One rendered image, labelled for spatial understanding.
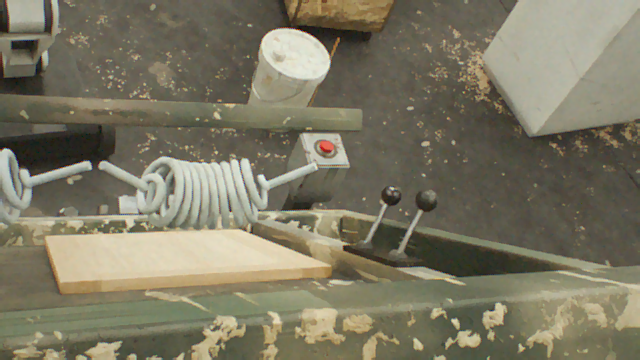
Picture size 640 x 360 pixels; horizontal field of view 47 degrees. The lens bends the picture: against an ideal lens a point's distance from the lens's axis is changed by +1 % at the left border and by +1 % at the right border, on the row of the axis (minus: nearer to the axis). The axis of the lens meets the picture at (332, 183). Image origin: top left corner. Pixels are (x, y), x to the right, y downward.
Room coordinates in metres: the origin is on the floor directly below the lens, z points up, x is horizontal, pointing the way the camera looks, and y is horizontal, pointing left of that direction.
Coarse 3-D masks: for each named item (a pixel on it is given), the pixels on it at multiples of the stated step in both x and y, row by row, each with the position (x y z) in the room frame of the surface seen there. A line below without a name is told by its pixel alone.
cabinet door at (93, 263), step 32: (64, 256) 0.63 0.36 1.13; (96, 256) 0.67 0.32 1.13; (128, 256) 0.69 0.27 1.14; (160, 256) 0.71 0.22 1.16; (192, 256) 0.73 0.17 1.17; (224, 256) 0.76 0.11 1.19; (256, 256) 0.78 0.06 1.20; (288, 256) 0.80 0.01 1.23; (64, 288) 0.49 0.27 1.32; (96, 288) 0.51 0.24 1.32; (128, 288) 0.54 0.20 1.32; (160, 288) 0.57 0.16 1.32
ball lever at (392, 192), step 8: (384, 192) 0.88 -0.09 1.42; (392, 192) 0.88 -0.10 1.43; (400, 192) 0.89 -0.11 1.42; (384, 200) 0.87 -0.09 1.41; (392, 200) 0.87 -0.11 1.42; (400, 200) 0.88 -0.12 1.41; (384, 208) 0.87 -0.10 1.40; (376, 224) 0.84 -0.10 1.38; (360, 240) 0.81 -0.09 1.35; (368, 240) 0.81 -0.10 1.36
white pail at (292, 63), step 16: (272, 32) 2.40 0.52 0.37; (288, 32) 2.46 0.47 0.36; (304, 32) 2.49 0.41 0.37; (272, 48) 2.32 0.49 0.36; (288, 48) 2.37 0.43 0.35; (304, 48) 2.42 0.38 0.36; (320, 48) 2.46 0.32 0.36; (272, 64) 2.22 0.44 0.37; (288, 64) 2.28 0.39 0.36; (304, 64) 2.33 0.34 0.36; (320, 64) 2.38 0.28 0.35; (256, 80) 2.27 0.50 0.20; (272, 80) 2.22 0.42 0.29; (288, 80) 2.21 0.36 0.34; (304, 80) 2.23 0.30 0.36; (320, 80) 2.32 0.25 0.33; (256, 96) 2.24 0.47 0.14; (272, 96) 2.22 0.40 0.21; (288, 96) 2.23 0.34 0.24; (304, 96) 2.28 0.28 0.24
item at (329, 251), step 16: (256, 224) 1.05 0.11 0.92; (272, 224) 1.03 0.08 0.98; (272, 240) 0.98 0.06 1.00; (288, 240) 0.93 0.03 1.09; (304, 240) 0.89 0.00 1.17; (320, 240) 0.88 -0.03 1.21; (336, 240) 0.89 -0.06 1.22; (320, 256) 0.84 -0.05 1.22; (336, 256) 0.81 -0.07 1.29; (352, 256) 0.78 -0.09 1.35; (352, 272) 0.76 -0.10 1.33; (368, 272) 0.73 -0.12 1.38; (384, 272) 0.71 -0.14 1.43; (400, 272) 0.69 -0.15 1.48; (416, 272) 0.69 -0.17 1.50; (432, 272) 0.70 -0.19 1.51
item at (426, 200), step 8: (424, 192) 0.83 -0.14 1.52; (432, 192) 0.83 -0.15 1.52; (416, 200) 0.82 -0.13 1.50; (424, 200) 0.82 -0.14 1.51; (432, 200) 0.82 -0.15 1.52; (424, 208) 0.81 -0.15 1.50; (432, 208) 0.82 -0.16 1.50; (416, 216) 0.80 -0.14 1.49; (416, 224) 0.79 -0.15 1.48; (408, 232) 0.78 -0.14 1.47; (408, 240) 0.77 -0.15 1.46; (400, 248) 0.75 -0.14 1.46; (392, 256) 0.74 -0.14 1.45; (400, 256) 0.74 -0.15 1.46
